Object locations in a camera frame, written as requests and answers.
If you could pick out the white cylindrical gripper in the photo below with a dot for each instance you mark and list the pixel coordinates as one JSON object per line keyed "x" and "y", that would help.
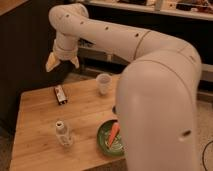
{"x": 65, "y": 48}

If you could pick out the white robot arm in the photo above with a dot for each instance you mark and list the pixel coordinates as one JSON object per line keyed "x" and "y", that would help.
{"x": 155, "y": 94}

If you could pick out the grey metal shelf beam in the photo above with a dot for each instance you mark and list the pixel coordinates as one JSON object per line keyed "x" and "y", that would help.
{"x": 91, "y": 51}

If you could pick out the brown snack bar package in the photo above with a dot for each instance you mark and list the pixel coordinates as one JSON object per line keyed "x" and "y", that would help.
{"x": 60, "y": 95}

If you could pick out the wooden table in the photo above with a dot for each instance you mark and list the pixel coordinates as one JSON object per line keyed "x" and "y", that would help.
{"x": 54, "y": 137}

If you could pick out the clear plastic bottle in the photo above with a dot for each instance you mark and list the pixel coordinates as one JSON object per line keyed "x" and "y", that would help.
{"x": 63, "y": 133}

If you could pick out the orange carrot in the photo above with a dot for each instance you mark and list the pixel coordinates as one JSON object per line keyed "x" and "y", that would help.
{"x": 114, "y": 130}

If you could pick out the green round plate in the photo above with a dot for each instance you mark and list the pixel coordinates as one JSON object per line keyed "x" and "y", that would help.
{"x": 116, "y": 149}

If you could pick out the upper wooden shelf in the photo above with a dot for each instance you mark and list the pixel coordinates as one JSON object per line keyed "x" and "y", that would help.
{"x": 193, "y": 9}

